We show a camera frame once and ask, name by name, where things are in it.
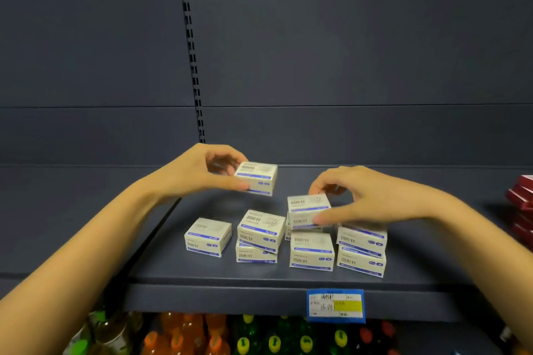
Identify person's right hand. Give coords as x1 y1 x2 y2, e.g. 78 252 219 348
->
308 165 442 226

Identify person's left hand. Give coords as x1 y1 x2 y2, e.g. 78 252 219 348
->
143 143 250 201

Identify white blue paperclip boxes group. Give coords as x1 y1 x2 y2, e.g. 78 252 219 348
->
184 209 388 278

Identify stack of red boxes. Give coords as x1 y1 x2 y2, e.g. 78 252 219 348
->
506 175 533 250

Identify dark grey metal shelf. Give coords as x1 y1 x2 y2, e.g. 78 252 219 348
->
0 0 533 355

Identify person's right forearm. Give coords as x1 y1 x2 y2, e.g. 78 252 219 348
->
429 192 533 351

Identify person's left forearm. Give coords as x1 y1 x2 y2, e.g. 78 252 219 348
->
0 182 167 355

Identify blue yellow price tag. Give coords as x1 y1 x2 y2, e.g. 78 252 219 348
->
306 288 366 323

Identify group of red-capped cola bottles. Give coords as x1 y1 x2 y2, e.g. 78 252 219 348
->
356 319 400 355

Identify group of orange soda bottles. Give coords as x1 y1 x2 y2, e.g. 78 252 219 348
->
141 312 232 355

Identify group of green-capped tea bottles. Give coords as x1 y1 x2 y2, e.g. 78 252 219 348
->
62 310 144 355

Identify group of yellow-capped green bottles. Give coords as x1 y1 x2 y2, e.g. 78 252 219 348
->
232 314 355 355

